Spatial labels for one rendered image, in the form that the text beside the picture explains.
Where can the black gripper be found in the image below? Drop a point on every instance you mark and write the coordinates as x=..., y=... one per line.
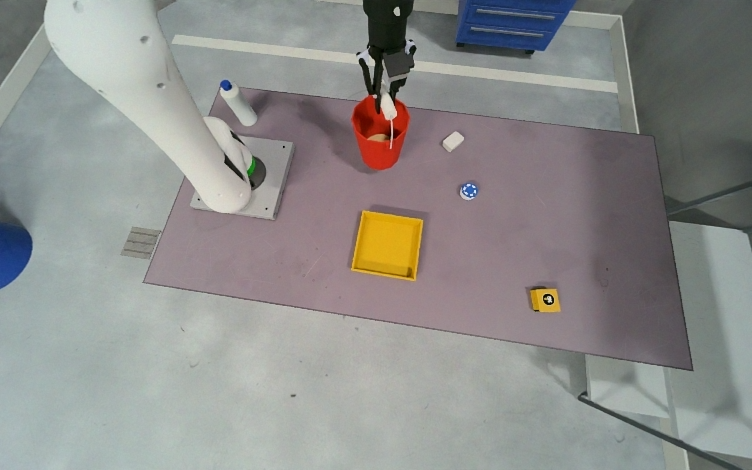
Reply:
x=383, y=36

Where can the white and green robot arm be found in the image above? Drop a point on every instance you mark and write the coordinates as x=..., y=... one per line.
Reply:
x=118, y=48

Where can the white bottle with blue cap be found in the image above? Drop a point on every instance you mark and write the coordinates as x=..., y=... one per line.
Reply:
x=238, y=103

